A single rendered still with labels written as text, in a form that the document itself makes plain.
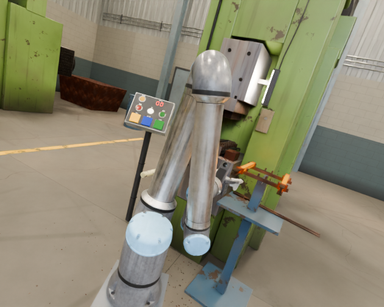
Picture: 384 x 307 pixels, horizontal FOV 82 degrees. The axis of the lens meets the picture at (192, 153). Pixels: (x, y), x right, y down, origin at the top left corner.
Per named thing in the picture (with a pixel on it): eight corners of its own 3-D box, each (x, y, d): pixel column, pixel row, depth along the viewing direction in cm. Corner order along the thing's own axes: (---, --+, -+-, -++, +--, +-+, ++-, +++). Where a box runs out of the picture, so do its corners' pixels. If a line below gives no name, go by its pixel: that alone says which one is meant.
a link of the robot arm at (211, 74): (241, 44, 58) (213, 260, 76) (230, 52, 70) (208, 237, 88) (197, 39, 57) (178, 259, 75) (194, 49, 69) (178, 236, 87)
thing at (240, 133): (251, 156, 210) (288, 56, 188) (213, 142, 227) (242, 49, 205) (253, 155, 219) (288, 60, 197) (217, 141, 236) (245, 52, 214)
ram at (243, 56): (255, 104, 158) (275, 45, 148) (208, 91, 174) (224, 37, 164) (265, 109, 195) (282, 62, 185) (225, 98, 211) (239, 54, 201)
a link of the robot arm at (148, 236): (112, 280, 69) (123, 232, 65) (125, 244, 85) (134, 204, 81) (160, 289, 71) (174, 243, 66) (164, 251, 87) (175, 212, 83)
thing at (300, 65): (235, 269, 192) (355, -32, 136) (209, 253, 203) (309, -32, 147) (247, 246, 231) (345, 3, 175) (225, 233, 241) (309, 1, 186)
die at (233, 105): (233, 112, 166) (237, 99, 164) (209, 105, 174) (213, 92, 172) (247, 115, 203) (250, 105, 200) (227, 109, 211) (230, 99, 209)
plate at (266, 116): (266, 133, 168) (274, 111, 164) (255, 130, 171) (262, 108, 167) (266, 133, 170) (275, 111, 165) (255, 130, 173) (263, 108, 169)
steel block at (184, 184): (216, 216, 174) (233, 164, 163) (176, 195, 190) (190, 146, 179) (236, 197, 223) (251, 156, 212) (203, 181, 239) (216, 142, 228)
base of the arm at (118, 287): (153, 321, 70) (161, 297, 68) (96, 305, 70) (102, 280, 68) (165, 276, 89) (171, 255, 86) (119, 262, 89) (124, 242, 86)
